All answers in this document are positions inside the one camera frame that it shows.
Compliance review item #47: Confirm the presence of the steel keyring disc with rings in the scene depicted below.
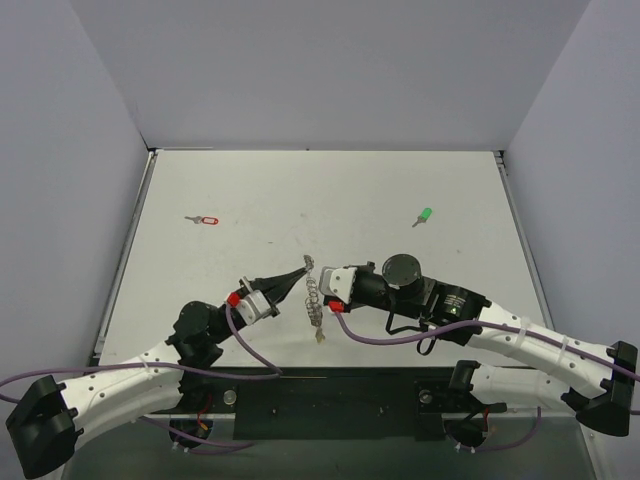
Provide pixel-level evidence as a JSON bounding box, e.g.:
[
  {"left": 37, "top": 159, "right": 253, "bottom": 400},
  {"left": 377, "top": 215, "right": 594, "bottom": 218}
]
[{"left": 303, "top": 254, "right": 323, "bottom": 329}]

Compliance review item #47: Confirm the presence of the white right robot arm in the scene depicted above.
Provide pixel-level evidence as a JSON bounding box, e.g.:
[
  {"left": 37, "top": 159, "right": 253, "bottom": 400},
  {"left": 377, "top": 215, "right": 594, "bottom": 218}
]
[{"left": 320, "top": 254, "right": 639, "bottom": 437}]

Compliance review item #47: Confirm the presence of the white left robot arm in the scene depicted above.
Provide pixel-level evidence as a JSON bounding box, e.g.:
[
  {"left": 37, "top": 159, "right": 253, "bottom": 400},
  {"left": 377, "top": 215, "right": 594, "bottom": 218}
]
[{"left": 6, "top": 268, "right": 306, "bottom": 479}]

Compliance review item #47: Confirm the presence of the yellow tag key on disc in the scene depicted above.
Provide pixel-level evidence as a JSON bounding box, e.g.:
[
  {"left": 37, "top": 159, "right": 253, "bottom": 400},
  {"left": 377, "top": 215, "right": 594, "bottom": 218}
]
[{"left": 315, "top": 327, "right": 326, "bottom": 344}]

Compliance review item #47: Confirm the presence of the green tag key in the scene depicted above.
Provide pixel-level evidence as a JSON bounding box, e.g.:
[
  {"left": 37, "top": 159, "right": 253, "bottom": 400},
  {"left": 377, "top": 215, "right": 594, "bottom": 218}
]
[{"left": 412, "top": 208, "right": 433, "bottom": 228}]

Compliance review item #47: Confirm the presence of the red tag key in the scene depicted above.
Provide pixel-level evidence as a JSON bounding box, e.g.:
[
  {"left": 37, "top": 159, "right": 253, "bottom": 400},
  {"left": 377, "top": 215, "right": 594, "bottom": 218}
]
[{"left": 185, "top": 216, "right": 219, "bottom": 226}]

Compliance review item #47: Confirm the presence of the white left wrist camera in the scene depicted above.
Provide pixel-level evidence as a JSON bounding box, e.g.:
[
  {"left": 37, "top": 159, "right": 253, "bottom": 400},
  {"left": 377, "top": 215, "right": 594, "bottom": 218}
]
[{"left": 226, "top": 277, "right": 280, "bottom": 326}]

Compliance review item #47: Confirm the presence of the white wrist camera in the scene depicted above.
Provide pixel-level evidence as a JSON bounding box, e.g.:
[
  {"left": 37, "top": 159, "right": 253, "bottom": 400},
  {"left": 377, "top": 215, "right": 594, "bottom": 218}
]
[
  {"left": 226, "top": 277, "right": 280, "bottom": 326},
  {"left": 319, "top": 266, "right": 357, "bottom": 313}
]

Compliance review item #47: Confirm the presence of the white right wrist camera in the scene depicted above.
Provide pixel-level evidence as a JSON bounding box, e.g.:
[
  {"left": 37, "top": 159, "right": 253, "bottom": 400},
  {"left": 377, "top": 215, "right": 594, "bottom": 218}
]
[{"left": 319, "top": 266, "right": 357, "bottom": 313}]

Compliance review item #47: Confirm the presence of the aluminium frame rail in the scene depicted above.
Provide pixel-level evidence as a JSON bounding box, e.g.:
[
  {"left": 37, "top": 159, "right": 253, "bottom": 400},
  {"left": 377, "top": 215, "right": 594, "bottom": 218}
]
[{"left": 59, "top": 374, "right": 599, "bottom": 420}]

